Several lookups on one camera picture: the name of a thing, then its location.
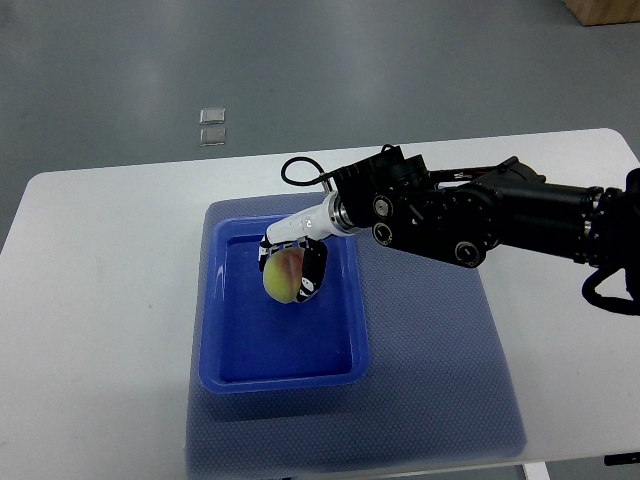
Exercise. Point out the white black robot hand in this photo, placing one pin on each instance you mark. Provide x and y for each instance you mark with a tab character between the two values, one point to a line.
308	229

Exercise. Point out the green red peach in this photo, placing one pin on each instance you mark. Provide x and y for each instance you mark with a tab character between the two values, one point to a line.
282	275

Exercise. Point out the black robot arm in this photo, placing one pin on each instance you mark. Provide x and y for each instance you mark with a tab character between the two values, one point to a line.
456	216

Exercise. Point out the lower metal floor plate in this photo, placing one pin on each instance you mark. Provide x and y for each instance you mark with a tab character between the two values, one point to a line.
212	136

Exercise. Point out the metal floor plate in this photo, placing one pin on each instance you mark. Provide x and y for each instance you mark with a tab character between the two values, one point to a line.
212	115
212	136

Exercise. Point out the upper metal floor plate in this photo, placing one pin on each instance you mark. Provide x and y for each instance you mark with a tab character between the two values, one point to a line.
212	115

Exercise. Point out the blue plastic tray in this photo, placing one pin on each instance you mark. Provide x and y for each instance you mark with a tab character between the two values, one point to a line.
251	343

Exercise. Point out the blue grey mesh mat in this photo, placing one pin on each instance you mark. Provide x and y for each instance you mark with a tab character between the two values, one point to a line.
438	389

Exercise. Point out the white table leg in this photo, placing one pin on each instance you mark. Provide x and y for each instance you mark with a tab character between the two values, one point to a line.
536	471

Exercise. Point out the wooden box corner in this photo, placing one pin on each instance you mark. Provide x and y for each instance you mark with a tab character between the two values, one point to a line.
604	12

